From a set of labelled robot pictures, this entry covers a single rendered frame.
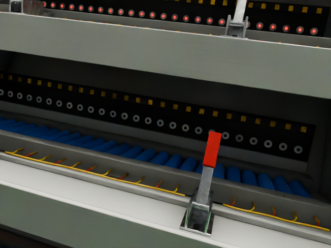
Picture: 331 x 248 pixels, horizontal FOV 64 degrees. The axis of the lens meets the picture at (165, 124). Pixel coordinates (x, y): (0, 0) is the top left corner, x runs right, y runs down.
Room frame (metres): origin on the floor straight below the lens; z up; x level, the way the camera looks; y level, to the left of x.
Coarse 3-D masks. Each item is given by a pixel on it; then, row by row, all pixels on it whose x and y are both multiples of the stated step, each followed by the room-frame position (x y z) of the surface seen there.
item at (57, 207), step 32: (96, 128) 0.44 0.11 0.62; (128, 128) 0.43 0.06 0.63; (0, 160) 0.33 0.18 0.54; (256, 160) 0.39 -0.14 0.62; (288, 160) 0.37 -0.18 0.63; (0, 192) 0.29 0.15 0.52; (32, 192) 0.27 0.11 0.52; (64, 192) 0.28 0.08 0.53; (96, 192) 0.29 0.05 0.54; (128, 192) 0.30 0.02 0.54; (32, 224) 0.29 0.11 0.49; (64, 224) 0.27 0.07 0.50; (96, 224) 0.26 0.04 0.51; (128, 224) 0.25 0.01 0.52; (160, 224) 0.25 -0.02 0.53; (224, 224) 0.26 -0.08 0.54; (288, 224) 0.28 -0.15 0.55
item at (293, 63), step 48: (0, 0) 0.46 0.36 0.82; (48, 0) 0.47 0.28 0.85; (96, 0) 0.45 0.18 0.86; (144, 0) 0.42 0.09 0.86; (192, 0) 0.40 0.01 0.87; (240, 0) 0.26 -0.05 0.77; (0, 48) 0.32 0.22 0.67; (48, 48) 0.30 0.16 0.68; (96, 48) 0.28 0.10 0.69; (144, 48) 0.27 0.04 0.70; (192, 48) 0.25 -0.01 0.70; (240, 48) 0.24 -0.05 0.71; (288, 48) 0.23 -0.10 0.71
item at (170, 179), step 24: (0, 144) 0.36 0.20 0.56; (24, 144) 0.35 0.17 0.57; (48, 144) 0.34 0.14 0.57; (72, 168) 0.32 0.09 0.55; (96, 168) 0.33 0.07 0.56; (120, 168) 0.32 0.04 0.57; (144, 168) 0.31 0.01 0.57; (168, 168) 0.32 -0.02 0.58; (168, 192) 0.29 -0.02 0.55; (192, 192) 0.31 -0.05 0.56; (216, 192) 0.30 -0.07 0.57; (240, 192) 0.29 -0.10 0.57; (264, 192) 0.29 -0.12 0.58; (288, 216) 0.29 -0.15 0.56; (312, 216) 0.28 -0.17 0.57
